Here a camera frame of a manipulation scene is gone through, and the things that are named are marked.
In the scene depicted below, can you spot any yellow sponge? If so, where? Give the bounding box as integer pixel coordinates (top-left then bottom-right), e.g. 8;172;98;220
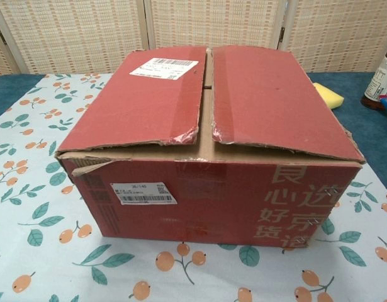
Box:
312;82;345;110

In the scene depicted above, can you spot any dark glass bottle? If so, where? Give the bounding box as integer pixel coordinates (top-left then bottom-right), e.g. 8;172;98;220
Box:
360;40;387;111

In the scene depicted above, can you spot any red cardboard shipping box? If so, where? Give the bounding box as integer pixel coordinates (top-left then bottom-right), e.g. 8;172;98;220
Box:
54;45;367;250

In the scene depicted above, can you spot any floral print tablecloth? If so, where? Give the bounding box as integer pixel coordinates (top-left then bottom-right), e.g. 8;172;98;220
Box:
0;72;387;302

